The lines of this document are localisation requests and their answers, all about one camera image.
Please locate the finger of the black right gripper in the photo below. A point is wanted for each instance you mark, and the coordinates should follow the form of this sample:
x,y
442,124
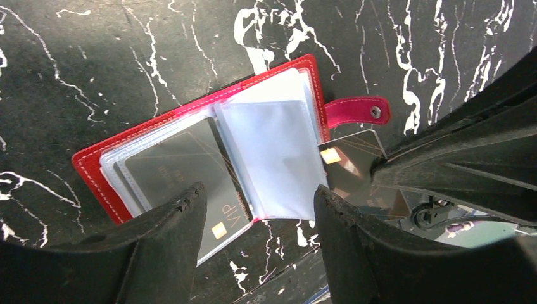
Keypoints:
x,y
489,166
512,88

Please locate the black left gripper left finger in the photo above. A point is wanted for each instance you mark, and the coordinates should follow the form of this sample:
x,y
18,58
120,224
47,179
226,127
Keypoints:
x,y
149,259

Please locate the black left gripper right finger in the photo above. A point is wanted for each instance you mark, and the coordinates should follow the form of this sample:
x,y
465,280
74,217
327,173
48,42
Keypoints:
x,y
369,261

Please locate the black vip card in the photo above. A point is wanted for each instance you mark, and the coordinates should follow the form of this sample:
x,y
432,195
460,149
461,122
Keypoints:
x,y
197,184
347,162

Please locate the red leather card holder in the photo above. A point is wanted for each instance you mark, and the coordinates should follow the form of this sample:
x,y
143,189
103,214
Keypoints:
x,y
257,146

